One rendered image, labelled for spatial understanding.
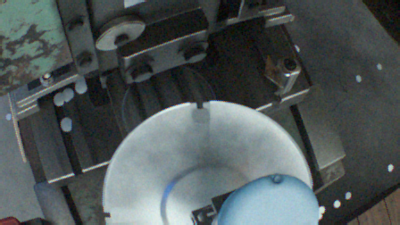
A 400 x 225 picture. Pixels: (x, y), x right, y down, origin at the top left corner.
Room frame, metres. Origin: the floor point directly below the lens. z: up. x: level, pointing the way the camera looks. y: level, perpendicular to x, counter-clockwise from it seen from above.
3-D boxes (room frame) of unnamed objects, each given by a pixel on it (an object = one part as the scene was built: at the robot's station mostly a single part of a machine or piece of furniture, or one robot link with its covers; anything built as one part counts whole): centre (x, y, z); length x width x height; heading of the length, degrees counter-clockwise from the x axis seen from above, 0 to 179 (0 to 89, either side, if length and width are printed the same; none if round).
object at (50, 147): (0.33, 0.11, 0.68); 0.45 x 0.30 x 0.06; 121
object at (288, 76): (0.32, -0.11, 0.75); 0.03 x 0.03 x 0.10; 31
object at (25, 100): (0.24, 0.25, 0.76); 0.17 x 0.06 x 0.10; 121
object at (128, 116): (0.18, 0.01, 0.72); 0.25 x 0.14 x 0.14; 31
